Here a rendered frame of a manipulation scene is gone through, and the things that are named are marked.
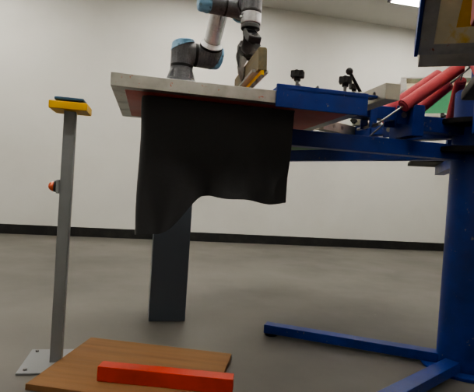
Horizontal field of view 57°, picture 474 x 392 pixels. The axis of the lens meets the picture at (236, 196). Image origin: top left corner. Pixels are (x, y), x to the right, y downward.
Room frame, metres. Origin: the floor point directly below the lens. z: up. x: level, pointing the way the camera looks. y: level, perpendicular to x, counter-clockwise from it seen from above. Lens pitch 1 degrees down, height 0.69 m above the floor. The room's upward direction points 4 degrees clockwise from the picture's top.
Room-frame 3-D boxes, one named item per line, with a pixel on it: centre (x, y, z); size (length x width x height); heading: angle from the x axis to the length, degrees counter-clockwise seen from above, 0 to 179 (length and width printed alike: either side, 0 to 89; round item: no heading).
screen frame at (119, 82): (1.59, 0.05, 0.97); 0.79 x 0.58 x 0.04; 102
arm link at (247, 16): (1.62, -0.01, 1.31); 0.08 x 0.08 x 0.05
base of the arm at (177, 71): (2.25, 0.33, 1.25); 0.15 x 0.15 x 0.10
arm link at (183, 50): (2.25, 0.32, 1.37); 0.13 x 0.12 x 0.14; 108
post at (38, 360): (1.59, 0.63, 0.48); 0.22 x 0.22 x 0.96; 12
